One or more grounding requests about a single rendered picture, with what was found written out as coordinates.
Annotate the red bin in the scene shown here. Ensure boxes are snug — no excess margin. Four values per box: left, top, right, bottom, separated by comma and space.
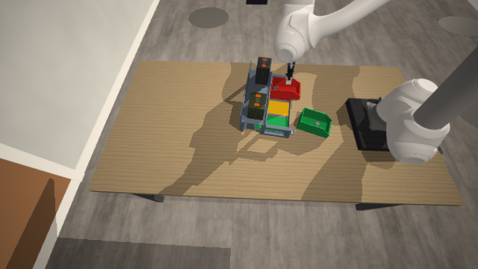
271, 78, 301, 100

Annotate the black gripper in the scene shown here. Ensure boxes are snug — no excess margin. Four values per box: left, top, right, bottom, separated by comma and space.
286, 62, 295, 84

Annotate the green bin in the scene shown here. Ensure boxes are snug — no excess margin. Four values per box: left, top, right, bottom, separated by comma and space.
297, 108, 332, 138

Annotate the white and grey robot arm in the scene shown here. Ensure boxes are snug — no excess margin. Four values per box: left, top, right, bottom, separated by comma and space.
273, 0, 478, 164

